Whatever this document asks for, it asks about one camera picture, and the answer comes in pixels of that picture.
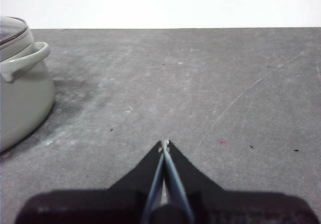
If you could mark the glass lid with green knob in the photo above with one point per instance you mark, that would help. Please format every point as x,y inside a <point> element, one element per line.
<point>10,30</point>

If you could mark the pale green electric cooking pot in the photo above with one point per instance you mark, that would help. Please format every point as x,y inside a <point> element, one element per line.
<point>25,96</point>

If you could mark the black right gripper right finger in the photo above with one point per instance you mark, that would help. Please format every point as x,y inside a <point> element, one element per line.
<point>225,206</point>

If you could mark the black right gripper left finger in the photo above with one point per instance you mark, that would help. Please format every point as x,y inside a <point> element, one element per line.
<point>100,206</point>

